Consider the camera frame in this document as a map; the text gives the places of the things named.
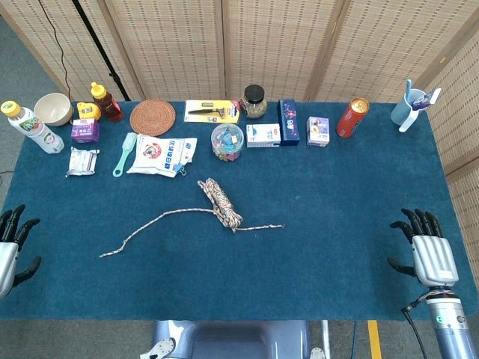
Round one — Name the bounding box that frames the white sugar bag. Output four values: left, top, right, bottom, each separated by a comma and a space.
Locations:
126, 133, 198, 179

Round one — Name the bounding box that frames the blue floor cable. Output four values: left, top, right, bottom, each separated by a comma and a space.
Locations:
350, 320, 359, 359

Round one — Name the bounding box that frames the blue carpet table cover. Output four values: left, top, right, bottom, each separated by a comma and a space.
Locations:
0, 99, 479, 322

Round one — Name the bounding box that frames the beige bowl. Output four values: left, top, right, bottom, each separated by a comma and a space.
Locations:
34, 92, 75, 127

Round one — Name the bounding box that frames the light blue cup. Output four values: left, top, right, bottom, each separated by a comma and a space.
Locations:
390, 88, 427, 126

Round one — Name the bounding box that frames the thin black hanging cable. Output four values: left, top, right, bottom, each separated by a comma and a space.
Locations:
37, 0, 72, 99

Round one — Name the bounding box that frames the speckled braided rope bundle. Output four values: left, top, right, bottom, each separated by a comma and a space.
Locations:
99, 177, 285, 259

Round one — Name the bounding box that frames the round woven rattan coaster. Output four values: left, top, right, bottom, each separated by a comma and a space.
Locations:
129, 98, 177, 138

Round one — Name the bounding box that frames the yellow tape measure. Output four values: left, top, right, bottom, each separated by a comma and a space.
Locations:
76, 101, 102, 121

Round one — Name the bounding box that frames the white and blue box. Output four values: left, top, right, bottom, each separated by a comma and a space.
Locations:
245, 123, 282, 148

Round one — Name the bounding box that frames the purple toothpaste tube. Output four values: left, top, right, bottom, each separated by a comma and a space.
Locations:
411, 93, 435, 112

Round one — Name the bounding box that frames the tall dark blue box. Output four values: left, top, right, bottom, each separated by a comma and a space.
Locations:
276, 99, 301, 147

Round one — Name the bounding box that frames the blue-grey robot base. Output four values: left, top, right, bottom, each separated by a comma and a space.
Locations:
140, 320, 326, 359

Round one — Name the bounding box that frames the small purple box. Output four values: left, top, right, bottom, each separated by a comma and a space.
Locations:
70, 118, 101, 144

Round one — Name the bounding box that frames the lilac and white box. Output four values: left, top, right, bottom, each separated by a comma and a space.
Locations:
306, 116, 331, 147

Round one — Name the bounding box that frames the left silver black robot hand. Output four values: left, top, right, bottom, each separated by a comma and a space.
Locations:
0, 203, 42, 300

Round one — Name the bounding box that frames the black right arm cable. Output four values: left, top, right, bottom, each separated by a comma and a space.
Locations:
401, 295, 430, 359

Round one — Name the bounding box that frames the glass jar with black lid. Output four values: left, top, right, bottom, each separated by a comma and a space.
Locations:
240, 85, 268, 119

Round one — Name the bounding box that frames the honey bottle with yellow cap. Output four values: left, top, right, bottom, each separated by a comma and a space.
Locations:
91, 82, 123, 123

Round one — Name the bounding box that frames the razor in yellow card pack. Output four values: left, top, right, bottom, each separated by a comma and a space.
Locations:
183, 99, 242, 125

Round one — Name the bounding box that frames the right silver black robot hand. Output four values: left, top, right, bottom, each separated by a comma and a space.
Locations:
387, 208, 460, 289

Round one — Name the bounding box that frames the white crumpled snack wrapper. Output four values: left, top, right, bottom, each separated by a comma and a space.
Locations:
66, 147, 100, 178

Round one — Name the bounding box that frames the red drink can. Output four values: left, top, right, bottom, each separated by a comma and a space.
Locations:
335, 97, 370, 139

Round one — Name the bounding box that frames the mint green brush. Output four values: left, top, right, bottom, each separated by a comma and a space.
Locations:
112, 132, 138, 178

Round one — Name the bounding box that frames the drink bottle with yellow cap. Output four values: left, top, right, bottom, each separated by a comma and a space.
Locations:
0, 100, 65, 155

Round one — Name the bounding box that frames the black stand pole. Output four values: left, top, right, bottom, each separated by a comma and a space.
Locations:
72, 0, 132, 101

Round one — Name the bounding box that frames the clear tub of coloured clips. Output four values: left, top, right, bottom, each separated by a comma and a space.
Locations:
210, 123, 245, 163

